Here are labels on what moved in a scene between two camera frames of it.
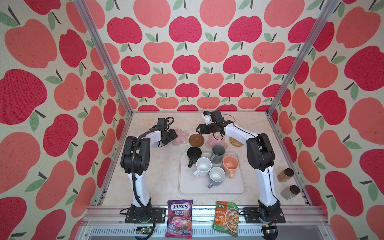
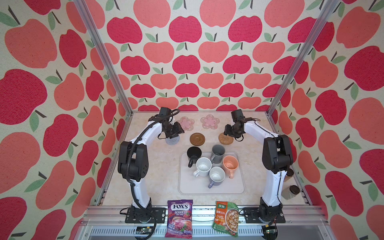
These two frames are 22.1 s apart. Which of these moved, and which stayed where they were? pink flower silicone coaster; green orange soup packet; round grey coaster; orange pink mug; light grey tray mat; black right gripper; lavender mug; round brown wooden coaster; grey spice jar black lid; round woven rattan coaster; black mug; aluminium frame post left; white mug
Moved: round woven rattan coaster; black right gripper; pink flower silicone coaster; round grey coaster
Stayed: black mug; round brown wooden coaster; orange pink mug; white mug; green orange soup packet; grey spice jar black lid; lavender mug; light grey tray mat; aluminium frame post left
